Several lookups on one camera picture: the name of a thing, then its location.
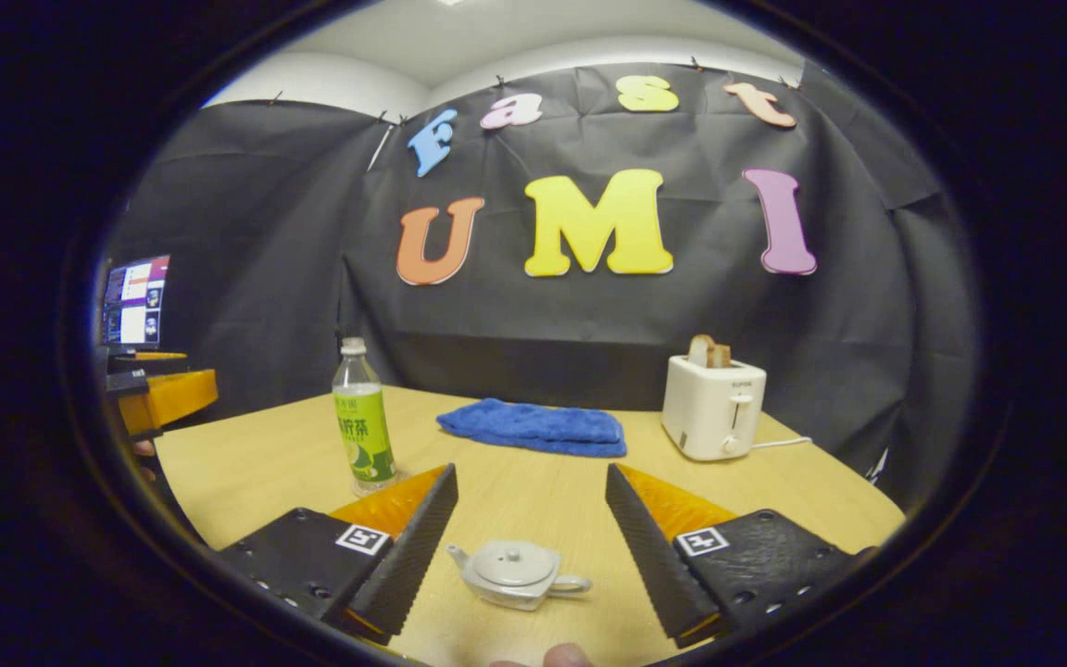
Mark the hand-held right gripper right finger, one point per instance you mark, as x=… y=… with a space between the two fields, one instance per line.
x=654 y=565

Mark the brown bread slice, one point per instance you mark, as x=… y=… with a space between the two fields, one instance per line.
x=721 y=357

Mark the blue towel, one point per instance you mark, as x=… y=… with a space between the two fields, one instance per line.
x=533 y=426

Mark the white ceramic teacup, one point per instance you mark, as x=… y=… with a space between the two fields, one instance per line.
x=515 y=597

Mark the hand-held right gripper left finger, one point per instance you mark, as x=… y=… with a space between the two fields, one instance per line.
x=408 y=565

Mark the black backdrop cloth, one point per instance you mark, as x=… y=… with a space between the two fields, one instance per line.
x=265 y=232

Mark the green label water bottle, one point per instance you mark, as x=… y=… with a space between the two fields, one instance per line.
x=364 y=435

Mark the white toaster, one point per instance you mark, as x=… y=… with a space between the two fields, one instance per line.
x=709 y=408

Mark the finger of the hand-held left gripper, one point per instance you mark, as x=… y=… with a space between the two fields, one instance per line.
x=131 y=382
x=121 y=356

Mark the pale bread slice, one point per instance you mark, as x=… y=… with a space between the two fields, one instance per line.
x=700 y=352

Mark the computer monitor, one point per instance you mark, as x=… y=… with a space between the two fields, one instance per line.
x=137 y=301

